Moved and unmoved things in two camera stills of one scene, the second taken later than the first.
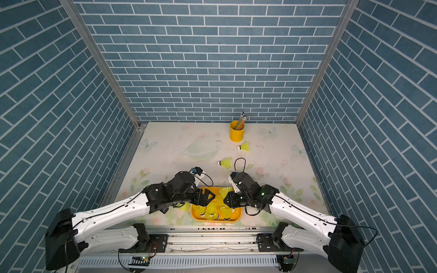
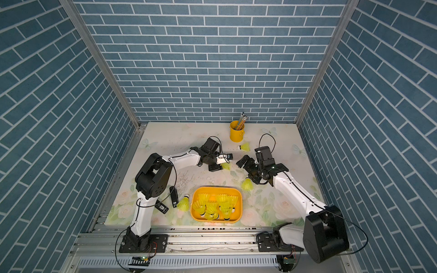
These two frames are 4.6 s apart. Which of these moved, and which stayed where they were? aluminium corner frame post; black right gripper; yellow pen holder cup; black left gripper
Moved: black right gripper; black left gripper
Stayed: aluminium corner frame post; yellow pen holder cup
